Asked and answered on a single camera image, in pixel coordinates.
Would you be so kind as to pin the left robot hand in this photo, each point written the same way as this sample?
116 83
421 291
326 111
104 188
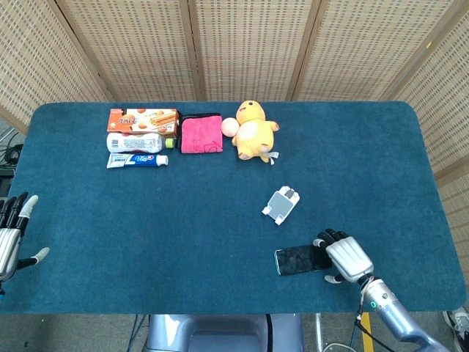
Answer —
11 234

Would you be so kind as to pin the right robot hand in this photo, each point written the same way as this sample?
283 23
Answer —
348 258

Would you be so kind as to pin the black smartphone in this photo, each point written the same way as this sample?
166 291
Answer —
297 259

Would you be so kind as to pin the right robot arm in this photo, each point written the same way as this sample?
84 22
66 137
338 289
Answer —
394 311

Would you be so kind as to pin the white phone stand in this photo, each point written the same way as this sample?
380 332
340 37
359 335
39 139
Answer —
281 205

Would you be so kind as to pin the black white sneaker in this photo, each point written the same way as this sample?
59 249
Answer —
458 324

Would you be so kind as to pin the robot torso base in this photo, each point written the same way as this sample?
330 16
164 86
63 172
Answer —
223 331

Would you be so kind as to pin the blue white toothpaste tube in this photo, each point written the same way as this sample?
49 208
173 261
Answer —
136 160

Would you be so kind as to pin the teal table mat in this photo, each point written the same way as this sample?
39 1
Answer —
205 227

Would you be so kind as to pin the white plastic drink bottle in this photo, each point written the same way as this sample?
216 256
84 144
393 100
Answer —
135 142

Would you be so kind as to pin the yellow plush duck toy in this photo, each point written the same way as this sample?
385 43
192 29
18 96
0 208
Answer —
252 133

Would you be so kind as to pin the orange biscuit box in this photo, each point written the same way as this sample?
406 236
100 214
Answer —
143 120

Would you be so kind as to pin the peach pink ball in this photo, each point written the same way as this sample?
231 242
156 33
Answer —
230 127

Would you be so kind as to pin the pink folded cloth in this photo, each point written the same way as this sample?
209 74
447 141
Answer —
201 135

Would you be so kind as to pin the bamboo folding screen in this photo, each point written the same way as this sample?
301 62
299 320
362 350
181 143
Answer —
234 47

